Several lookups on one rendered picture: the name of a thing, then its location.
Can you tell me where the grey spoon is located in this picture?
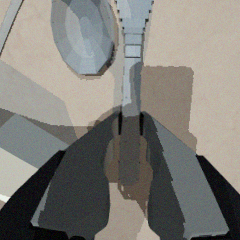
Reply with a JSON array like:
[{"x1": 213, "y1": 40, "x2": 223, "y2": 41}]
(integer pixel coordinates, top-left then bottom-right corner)
[{"x1": 50, "y1": 0, "x2": 114, "y2": 75}]

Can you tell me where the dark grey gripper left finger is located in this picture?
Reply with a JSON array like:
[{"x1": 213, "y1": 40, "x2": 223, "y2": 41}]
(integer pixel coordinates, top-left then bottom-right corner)
[{"x1": 0, "y1": 110, "x2": 122, "y2": 240}]

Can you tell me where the white cube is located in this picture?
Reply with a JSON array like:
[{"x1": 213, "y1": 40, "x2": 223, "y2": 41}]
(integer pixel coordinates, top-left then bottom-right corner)
[{"x1": 0, "y1": 113, "x2": 70, "y2": 202}]

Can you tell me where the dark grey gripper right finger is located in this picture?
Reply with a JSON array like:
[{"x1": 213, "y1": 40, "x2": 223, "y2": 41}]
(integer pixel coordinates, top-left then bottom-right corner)
[{"x1": 139, "y1": 111, "x2": 240, "y2": 240}]

